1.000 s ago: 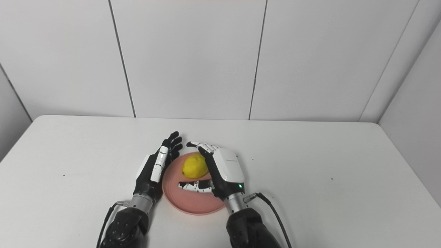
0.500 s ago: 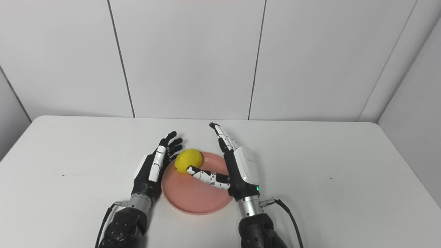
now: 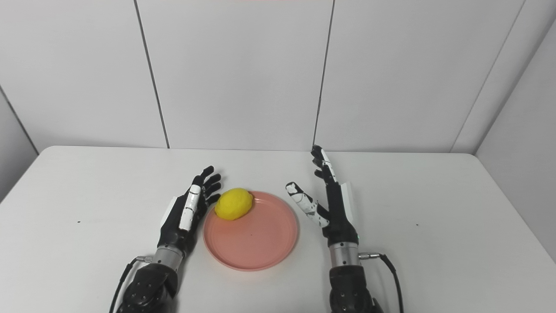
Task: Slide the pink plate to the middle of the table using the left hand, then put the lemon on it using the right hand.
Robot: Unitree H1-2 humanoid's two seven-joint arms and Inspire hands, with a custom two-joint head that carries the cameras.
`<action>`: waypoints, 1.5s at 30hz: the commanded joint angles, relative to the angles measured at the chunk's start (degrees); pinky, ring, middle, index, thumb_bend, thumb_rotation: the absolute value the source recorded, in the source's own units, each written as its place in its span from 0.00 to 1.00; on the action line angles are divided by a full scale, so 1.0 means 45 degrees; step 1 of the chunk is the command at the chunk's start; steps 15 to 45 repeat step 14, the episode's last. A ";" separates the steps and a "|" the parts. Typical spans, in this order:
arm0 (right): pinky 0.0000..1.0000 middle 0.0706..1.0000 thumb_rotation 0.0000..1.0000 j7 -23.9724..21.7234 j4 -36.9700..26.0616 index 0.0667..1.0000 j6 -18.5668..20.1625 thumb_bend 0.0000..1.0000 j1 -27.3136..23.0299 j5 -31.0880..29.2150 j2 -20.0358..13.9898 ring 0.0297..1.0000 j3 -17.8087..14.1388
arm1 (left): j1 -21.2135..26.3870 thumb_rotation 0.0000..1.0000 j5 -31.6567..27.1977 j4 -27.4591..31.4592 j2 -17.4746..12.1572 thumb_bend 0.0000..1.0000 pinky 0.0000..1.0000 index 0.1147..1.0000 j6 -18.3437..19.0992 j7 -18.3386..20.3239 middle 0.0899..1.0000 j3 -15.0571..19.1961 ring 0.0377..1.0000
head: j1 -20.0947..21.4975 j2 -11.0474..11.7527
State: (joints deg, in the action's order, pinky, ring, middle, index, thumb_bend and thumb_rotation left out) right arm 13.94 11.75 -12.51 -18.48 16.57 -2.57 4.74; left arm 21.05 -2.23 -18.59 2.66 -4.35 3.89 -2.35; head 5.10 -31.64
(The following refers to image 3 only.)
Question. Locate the yellow lemon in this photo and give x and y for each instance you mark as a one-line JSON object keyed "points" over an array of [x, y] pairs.
{"points": [[233, 203]]}

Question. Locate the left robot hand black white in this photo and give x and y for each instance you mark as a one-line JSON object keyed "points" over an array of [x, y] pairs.
{"points": [[184, 217]]}

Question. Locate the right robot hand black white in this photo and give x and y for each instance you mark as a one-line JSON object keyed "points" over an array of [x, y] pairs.
{"points": [[334, 208]]}

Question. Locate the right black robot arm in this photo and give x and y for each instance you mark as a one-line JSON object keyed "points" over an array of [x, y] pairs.
{"points": [[347, 280]]}

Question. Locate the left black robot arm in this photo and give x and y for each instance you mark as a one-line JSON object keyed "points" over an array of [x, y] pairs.
{"points": [[152, 280]]}

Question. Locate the pink plate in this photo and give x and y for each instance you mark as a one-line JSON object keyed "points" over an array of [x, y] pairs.
{"points": [[252, 232]]}

